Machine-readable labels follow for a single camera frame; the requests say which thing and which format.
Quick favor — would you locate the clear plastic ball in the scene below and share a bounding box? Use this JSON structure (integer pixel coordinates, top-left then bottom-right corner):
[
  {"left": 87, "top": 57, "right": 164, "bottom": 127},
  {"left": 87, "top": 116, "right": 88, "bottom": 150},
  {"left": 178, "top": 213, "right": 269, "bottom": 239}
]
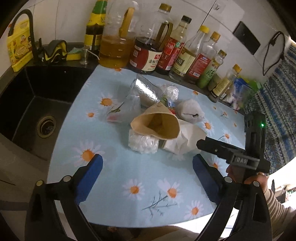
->
[{"left": 161, "top": 85, "right": 180, "bottom": 102}]

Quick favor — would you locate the silver foil bag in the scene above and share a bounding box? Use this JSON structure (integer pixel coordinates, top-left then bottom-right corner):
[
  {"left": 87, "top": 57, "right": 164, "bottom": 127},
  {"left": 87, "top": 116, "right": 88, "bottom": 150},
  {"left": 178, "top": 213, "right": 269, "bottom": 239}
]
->
[{"left": 128, "top": 74, "right": 163, "bottom": 108}]

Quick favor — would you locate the black cable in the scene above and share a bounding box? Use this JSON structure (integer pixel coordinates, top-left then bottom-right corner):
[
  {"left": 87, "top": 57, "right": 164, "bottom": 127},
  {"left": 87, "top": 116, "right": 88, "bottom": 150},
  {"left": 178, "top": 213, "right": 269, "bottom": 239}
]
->
[{"left": 262, "top": 31, "right": 287, "bottom": 77}]

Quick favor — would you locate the clear bottle with beige label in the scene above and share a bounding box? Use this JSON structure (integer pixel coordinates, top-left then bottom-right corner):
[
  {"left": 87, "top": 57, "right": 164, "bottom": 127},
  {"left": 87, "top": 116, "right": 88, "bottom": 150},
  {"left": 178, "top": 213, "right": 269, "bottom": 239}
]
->
[{"left": 169, "top": 25, "right": 210, "bottom": 82}]

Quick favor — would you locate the yellow oil jug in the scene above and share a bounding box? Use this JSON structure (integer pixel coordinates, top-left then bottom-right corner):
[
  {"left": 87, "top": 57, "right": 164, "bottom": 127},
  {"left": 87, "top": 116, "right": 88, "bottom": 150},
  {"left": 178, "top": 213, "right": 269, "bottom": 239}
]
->
[{"left": 6, "top": 20, "right": 34, "bottom": 72}]

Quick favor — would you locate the person's right forearm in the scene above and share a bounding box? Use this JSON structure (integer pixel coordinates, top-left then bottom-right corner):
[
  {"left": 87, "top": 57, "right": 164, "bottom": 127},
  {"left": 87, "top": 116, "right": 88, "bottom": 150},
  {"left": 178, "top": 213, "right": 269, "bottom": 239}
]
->
[{"left": 264, "top": 187, "right": 296, "bottom": 241}]

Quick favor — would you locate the black faucet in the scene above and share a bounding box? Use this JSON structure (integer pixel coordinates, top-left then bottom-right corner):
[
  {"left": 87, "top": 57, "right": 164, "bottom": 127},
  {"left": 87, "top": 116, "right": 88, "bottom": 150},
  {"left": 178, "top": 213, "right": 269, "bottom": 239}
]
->
[{"left": 8, "top": 9, "right": 44, "bottom": 64}]

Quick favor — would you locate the black and yellow cloth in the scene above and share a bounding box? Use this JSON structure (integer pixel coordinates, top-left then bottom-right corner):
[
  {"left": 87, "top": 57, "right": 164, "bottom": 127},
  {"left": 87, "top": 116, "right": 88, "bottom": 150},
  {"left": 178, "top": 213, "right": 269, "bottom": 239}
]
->
[{"left": 39, "top": 40, "right": 68, "bottom": 63}]

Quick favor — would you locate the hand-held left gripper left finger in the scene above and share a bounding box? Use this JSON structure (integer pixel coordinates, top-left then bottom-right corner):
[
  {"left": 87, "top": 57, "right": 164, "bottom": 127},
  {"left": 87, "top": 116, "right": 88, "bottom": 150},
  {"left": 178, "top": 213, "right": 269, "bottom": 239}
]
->
[{"left": 24, "top": 153, "right": 103, "bottom": 241}]

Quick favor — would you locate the clear bottle with red label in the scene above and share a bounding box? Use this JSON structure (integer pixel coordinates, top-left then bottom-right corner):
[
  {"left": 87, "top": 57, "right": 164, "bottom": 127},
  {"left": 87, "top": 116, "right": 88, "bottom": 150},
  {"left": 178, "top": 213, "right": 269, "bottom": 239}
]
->
[{"left": 184, "top": 31, "right": 221, "bottom": 84}]

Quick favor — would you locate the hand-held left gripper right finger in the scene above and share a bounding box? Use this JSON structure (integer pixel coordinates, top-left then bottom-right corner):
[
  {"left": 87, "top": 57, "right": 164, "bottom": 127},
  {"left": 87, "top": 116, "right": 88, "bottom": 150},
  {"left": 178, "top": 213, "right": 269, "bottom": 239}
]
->
[{"left": 193, "top": 154, "right": 272, "bottom": 241}]

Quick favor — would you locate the green bag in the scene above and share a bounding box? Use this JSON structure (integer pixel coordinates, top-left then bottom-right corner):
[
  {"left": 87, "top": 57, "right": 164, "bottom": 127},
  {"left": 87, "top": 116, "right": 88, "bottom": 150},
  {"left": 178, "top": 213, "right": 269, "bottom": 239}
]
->
[{"left": 245, "top": 79, "right": 262, "bottom": 93}]

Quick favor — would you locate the blue and white bag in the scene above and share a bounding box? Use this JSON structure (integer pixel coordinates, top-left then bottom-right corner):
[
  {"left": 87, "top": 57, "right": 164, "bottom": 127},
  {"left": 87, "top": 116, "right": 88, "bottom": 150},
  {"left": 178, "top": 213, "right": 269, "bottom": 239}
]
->
[{"left": 225, "top": 77, "right": 249, "bottom": 109}]

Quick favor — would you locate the metal sink drain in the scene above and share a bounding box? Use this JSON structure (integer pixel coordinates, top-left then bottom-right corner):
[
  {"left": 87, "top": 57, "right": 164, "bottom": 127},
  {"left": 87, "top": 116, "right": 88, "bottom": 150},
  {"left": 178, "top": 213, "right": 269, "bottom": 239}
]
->
[{"left": 36, "top": 115, "right": 57, "bottom": 139}]

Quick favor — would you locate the blue patterned cloth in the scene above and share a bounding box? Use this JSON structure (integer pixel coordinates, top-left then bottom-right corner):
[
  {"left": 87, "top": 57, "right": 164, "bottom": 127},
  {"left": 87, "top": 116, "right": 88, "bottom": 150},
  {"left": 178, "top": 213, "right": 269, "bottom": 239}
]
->
[{"left": 243, "top": 43, "right": 296, "bottom": 172}]

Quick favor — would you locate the black-capped red label bottle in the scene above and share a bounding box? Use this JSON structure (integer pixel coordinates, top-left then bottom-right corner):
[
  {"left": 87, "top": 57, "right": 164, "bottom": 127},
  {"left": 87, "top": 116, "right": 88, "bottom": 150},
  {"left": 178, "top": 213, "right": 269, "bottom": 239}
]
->
[{"left": 155, "top": 15, "right": 192, "bottom": 76}]

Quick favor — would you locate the daisy print tablecloth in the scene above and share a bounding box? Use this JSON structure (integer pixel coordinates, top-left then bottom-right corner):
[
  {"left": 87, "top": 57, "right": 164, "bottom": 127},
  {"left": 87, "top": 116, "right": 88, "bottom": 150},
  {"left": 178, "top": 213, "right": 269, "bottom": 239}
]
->
[{"left": 46, "top": 65, "right": 247, "bottom": 229}]

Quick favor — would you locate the metal soap pump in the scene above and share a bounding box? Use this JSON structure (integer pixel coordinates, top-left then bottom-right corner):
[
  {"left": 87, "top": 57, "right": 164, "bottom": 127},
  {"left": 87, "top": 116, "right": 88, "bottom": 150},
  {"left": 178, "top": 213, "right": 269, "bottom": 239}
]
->
[{"left": 80, "top": 46, "right": 99, "bottom": 65}]

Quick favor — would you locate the white tissue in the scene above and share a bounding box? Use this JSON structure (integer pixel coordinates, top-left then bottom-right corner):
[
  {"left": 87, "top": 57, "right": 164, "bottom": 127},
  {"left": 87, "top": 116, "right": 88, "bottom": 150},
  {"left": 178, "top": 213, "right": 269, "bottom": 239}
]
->
[{"left": 163, "top": 123, "right": 207, "bottom": 156}]

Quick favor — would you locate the colourful snack packet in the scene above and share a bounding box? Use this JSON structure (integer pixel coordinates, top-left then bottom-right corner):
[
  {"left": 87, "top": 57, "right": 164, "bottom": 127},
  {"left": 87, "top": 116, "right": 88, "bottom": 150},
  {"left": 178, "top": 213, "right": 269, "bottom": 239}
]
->
[{"left": 161, "top": 96, "right": 178, "bottom": 115}]

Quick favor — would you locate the green bottle with yellow label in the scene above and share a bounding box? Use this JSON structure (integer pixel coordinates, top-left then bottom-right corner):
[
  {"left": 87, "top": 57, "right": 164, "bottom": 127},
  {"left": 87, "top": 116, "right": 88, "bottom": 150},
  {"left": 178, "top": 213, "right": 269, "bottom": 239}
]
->
[{"left": 84, "top": 0, "right": 108, "bottom": 55}]

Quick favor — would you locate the white paper ball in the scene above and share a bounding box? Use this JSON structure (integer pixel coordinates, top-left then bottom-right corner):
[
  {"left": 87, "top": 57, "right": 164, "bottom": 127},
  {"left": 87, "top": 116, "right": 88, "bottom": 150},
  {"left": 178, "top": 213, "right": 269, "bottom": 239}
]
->
[{"left": 177, "top": 99, "right": 205, "bottom": 124}]

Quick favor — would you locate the yellow green sponge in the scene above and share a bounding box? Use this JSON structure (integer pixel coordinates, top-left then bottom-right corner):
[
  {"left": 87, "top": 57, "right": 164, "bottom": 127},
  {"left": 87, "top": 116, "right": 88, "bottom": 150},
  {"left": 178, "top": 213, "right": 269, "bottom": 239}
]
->
[{"left": 67, "top": 47, "right": 85, "bottom": 61}]

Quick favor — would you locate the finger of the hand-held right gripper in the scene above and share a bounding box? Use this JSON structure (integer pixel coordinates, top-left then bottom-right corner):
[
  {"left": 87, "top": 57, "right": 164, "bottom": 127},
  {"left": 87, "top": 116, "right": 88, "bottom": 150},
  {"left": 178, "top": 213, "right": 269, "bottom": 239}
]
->
[{"left": 196, "top": 136, "right": 246, "bottom": 163}]

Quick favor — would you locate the person's right hand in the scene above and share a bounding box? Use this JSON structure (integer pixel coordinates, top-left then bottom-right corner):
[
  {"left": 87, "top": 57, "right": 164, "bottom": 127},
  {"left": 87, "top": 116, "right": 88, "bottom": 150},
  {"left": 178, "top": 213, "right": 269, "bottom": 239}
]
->
[{"left": 225, "top": 166, "right": 269, "bottom": 197}]

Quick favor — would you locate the large soy sauce jug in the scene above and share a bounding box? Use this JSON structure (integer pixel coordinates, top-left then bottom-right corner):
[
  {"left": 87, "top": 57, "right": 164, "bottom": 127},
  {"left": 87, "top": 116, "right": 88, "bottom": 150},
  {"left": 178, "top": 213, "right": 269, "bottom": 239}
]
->
[{"left": 129, "top": 3, "right": 174, "bottom": 74}]

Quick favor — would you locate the black sink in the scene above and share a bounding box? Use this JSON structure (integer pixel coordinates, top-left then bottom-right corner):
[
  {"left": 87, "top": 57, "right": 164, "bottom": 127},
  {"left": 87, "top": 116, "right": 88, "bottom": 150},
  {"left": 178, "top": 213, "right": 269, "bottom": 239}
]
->
[{"left": 0, "top": 65, "right": 93, "bottom": 161}]

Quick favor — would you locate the gold-capped cream label bottle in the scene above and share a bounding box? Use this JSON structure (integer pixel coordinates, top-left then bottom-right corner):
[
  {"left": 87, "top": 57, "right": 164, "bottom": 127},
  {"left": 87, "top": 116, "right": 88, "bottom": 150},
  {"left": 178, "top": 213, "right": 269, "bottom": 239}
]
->
[{"left": 209, "top": 64, "right": 242, "bottom": 103}]

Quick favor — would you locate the clear plastic wrapper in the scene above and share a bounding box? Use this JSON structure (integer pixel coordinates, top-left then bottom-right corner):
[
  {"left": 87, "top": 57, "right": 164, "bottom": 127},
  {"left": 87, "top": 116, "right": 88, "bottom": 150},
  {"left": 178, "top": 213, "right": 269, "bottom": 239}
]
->
[{"left": 105, "top": 89, "right": 141, "bottom": 126}]

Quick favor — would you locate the black wall plate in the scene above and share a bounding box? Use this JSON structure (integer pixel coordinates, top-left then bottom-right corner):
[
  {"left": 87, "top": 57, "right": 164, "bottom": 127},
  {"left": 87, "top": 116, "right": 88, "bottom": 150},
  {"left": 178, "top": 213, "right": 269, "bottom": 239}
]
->
[{"left": 232, "top": 21, "right": 261, "bottom": 55}]

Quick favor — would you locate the brown paper cone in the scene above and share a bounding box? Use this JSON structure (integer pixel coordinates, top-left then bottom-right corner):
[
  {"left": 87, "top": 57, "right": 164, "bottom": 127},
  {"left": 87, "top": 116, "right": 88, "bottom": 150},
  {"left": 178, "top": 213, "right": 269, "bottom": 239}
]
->
[{"left": 130, "top": 102, "right": 180, "bottom": 141}]

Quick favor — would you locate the white plastic bag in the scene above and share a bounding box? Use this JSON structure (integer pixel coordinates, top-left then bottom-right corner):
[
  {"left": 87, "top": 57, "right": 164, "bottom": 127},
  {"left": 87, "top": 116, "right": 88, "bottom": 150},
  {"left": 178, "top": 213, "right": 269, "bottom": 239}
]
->
[{"left": 128, "top": 130, "right": 160, "bottom": 154}]

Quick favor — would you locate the large clear oil jug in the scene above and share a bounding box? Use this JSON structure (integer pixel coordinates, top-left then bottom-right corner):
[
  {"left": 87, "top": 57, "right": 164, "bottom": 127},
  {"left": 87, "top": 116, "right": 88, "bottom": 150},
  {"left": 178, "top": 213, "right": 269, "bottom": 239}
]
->
[{"left": 99, "top": 0, "right": 139, "bottom": 69}]

